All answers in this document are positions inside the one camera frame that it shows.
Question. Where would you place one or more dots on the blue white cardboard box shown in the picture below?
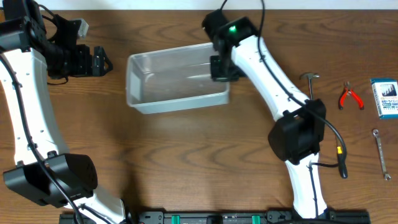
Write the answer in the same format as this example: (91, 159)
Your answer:
(385, 96)

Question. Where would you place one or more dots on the clear plastic storage container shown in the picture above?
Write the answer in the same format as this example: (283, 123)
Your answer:
(173, 79)

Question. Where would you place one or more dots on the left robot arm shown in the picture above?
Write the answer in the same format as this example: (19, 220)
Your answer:
(40, 49)

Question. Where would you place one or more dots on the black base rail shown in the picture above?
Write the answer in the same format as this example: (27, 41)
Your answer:
(269, 217)

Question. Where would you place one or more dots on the small black-handled claw hammer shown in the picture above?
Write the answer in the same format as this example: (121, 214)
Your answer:
(310, 77)

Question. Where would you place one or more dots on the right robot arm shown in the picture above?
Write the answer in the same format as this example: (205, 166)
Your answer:
(296, 135)

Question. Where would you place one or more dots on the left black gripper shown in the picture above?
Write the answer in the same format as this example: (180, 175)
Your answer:
(91, 60)

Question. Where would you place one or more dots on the black yellow screwdriver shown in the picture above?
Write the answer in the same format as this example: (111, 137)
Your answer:
(341, 163)

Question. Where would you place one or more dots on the red-handled cutting pliers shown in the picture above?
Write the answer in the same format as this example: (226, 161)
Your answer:
(348, 91)

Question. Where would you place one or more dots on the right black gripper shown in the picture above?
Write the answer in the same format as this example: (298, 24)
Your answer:
(217, 76)

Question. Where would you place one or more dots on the silver combination wrench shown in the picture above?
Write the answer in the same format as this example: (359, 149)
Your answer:
(385, 173)

